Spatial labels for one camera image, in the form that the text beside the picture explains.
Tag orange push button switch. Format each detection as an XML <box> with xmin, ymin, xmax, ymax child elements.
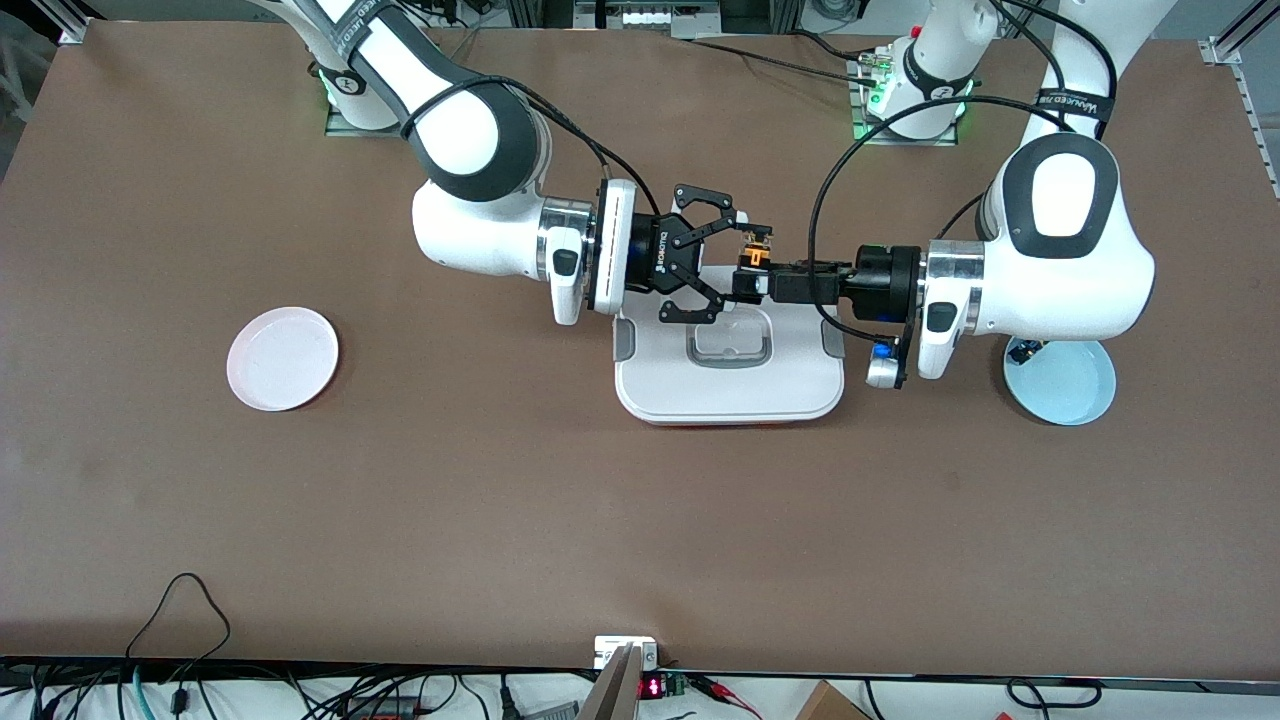
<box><xmin>733</xmin><ymin>225</ymin><xmax>776</xmax><ymax>306</ymax></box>

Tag white lidded storage box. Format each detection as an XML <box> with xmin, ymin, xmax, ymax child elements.
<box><xmin>612</xmin><ymin>265</ymin><xmax>846</xmax><ymax>426</ymax></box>

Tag brown cardboard box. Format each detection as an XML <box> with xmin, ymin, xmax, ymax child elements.
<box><xmin>795</xmin><ymin>680</ymin><xmax>873</xmax><ymax>720</ymax></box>

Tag white power strip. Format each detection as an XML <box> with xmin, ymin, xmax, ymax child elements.
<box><xmin>573</xmin><ymin>0</ymin><xmax>723</xmax><ymax>31</ymax></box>

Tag light blue round plate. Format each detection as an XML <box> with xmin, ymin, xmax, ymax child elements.
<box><xmin>1003</xmin><ymin>338</ymin><xmax>1117</xmax><ymax>427</ymax></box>

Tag small white block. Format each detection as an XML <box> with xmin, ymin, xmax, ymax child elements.
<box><xmin>594</xmin><ymin>636</ymin><xmax>659</xmax><ymax>671</ymax></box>

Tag red black clip lead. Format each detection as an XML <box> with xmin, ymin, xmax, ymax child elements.
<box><xmin>690</xmin><ymin>675</ymin><xmax>763</xmax><ymax>719</ymax></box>

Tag grey aluminium bar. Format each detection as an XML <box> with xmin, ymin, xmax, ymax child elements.
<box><xmin>578</xmin><ymin>643</ymin><xmax>643</xmax><ymax>720</ymax></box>

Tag white round plate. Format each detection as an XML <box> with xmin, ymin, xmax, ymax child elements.
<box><xmin>226</xmin><ymin>306</ymin><xmax>340</xmax><ymax>413</ymax></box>

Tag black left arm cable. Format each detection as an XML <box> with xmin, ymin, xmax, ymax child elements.
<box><xmin>806</xmin><ymin>0</ymin><xmax>1119</xmax><ymax>351</ymax></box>

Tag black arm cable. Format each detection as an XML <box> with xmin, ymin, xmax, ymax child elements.
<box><xmin>400</xmin><ymin>75</ymin><xmax>663</xmax><ymax>217</ymax></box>
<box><xmin>806</xmin><ymin>0</ymin><xmax>1119</xmax><ymax>351</ymax></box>

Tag grey clear lid handle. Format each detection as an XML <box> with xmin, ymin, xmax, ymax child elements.
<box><xmin>685</xmin><ymin>318</ymin><xmax>774</xmax><ymax>370</ymax></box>

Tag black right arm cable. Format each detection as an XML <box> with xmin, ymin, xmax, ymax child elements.
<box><xmin>400</xmin><ymin>75</ymin><xmax>663</xmax><ymax>217</ymax></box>

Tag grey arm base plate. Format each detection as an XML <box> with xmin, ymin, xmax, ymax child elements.
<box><xmin>323</xmin><ymin>45</ymin><xmax>433</xmax><ymax>138</ymax></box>
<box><xmin>848</xmin><ymin>55</ymin><xmax>963</xmax><ymax>148</ymax></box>

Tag thin black tabletop cable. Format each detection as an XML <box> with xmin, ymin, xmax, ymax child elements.
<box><xmin>685</xmin><ymin>35</ymin><xmax>881</xmax><ymax>91</ymax></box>

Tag black velcro cable strap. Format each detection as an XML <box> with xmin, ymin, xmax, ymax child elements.
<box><xmin>1035</xmin><ymin>88</ymin><xmax>1114</xmax><ymax>128</ymax></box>
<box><xmin>300</xmin><ymin>0</ymin><xmax>381</xmax><ymax>63</ymax></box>

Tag black looped cable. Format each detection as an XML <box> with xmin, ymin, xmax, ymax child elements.
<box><xmin>125</xmin><ymin>572</ymin><xmax>233</xmax><ymax>713</ymax></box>

